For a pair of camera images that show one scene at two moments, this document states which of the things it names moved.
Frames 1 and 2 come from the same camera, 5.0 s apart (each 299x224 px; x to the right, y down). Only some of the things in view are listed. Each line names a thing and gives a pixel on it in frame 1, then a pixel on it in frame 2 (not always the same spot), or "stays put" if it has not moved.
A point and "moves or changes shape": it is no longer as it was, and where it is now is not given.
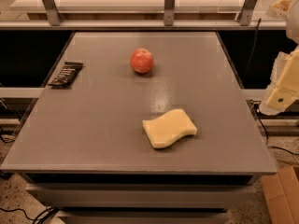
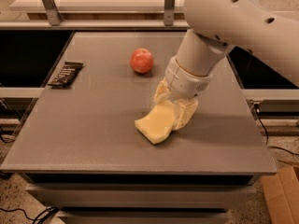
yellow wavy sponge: [168, 128] moves or changes shape
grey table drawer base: [142, 198] stays put
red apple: [141, 61] stays put
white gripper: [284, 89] -> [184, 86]
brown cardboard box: [281, 193] stays put
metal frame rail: [54, 21] stays put
